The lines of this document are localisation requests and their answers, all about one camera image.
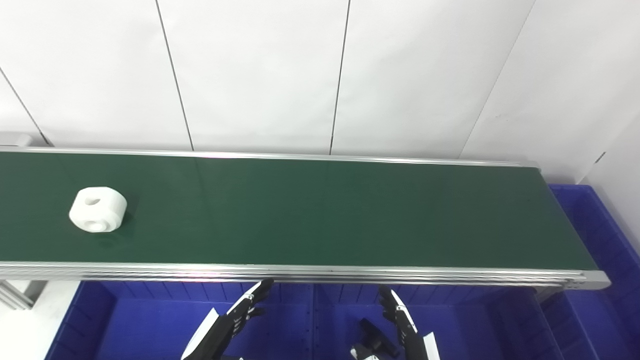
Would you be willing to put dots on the white round plastic part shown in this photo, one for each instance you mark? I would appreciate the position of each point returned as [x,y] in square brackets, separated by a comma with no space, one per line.
[105,207]

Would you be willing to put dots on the grey conveyor end cover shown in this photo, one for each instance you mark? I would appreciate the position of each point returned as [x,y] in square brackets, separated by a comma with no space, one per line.
[12,138]

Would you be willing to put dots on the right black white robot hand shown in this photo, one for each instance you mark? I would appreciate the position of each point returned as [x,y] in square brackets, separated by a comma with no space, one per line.
[407,330]

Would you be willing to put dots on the green conveyor belt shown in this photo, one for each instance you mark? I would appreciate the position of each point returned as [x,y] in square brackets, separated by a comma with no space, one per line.
[320,215]
[300,273]

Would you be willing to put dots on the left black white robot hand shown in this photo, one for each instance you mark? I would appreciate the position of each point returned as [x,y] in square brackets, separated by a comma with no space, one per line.
[240,312]

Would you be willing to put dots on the blue plastic bin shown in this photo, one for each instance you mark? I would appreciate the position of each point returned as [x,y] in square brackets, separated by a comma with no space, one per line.
[475,330]
[140,330]
[600,320]

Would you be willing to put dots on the aluminium conveyor leg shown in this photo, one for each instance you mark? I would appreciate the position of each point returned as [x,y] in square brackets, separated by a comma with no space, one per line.
[17,295]

